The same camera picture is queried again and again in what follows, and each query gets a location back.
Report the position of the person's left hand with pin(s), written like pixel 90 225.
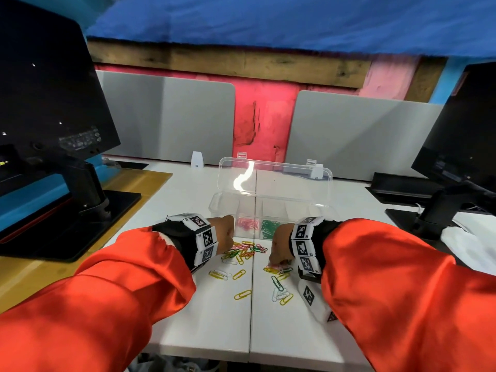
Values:
pixel 223 232

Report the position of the person's right hand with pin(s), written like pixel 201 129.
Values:
pixel 282 244

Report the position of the person's right fingers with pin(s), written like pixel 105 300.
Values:
pixel 279 262

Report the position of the person's right forearm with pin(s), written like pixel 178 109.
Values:
pixel 407 298

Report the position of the person's left forearm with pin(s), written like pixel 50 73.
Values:
pixel 97 306

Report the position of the right wristband with square markers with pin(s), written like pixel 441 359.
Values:
pixel 304 247

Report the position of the wristband with square markers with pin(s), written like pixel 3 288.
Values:
pixel 204 238
pixel 304 247

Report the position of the bunch of green paper clips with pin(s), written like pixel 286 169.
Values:
pixel 269 229

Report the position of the pile of mixed colour clips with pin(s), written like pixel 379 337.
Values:
pixel 242 253

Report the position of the bunch of pink paper clips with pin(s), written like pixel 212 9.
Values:
pixel 248 223

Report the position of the white wrist block with markers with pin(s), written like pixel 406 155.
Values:
pixel 314 300

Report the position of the clear plastic box with lid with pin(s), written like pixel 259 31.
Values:
pixel 271 185

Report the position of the left wristband with square markers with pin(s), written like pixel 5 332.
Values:
pixel 204 238

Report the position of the grey divider panel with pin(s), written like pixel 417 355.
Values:
pixel 356 135
pixel 166 120

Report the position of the black monitor stand with base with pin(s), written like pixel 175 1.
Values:
pixel 89 213
pixel 430 220

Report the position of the white cloth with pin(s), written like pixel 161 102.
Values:
pixel 471 244

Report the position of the wooden beam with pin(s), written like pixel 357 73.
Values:
pixel 232 61

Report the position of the black monitor with red stripe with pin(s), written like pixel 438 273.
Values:
pixel 461 131

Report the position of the blue tarp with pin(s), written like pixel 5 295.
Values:
pixel 290 19

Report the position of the blue board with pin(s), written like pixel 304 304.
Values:
pixel 35 195

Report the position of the large black monitor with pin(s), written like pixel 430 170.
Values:
pixel 50 92

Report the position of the white divider bracket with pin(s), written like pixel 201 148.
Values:
pixel 197 159
pixel 316 171

